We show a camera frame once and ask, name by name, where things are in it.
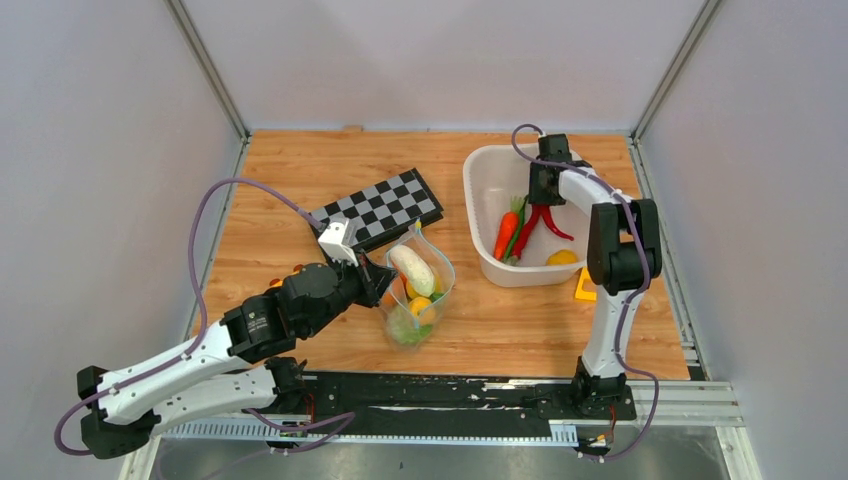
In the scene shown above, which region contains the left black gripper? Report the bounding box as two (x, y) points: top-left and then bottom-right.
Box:
(303, 246), (400, 338)

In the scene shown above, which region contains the red toy chili pepper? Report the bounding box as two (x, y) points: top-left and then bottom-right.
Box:
(539, 205), (575, 241)

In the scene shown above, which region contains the large toy orange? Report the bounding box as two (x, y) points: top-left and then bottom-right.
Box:
(380, 274), (406, 309)

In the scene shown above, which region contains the toy orange carrot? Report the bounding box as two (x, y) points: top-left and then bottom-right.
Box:
(493, 196), (526, 261)

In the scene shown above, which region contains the white toy radish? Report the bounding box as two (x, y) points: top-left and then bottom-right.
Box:
(388, 245), (436, 297)

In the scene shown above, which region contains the yellow toy lemon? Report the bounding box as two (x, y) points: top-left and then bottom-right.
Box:
(408, 297), (438, 326)

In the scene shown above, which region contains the white plastic basket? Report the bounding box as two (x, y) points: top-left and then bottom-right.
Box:
(463, 145), (616, 287)

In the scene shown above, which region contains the green toy cabbage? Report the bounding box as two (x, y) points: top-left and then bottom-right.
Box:
(386, 306), (433, 347)

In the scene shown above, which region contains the clear zip top bag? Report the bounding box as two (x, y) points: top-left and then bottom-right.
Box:
(380, 220), (456, 350)

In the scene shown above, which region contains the yellow toy pear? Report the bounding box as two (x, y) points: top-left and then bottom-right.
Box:
(405, 283), (444, 302)

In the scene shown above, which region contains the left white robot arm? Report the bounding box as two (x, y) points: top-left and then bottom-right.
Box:
(77, 252), (398, 459)

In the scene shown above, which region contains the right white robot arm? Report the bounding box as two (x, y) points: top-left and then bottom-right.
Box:
(531, 134), (662, 418)

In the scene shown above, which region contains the yellow toy potato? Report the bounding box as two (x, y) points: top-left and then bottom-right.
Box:
(546, 249), (579, 266)

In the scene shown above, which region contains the black grey chessboard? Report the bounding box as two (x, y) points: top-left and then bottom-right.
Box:
(311, 168), (444, 252)

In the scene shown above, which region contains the yellow toy brick car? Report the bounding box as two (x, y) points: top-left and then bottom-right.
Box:
(269, 264), (304, 288)

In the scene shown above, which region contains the yellow triangular plastic stand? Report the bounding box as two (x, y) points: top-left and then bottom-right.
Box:
(574, 267), (597, 303)

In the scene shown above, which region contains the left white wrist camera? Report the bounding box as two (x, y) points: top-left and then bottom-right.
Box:
(318, 217), (358, 266)

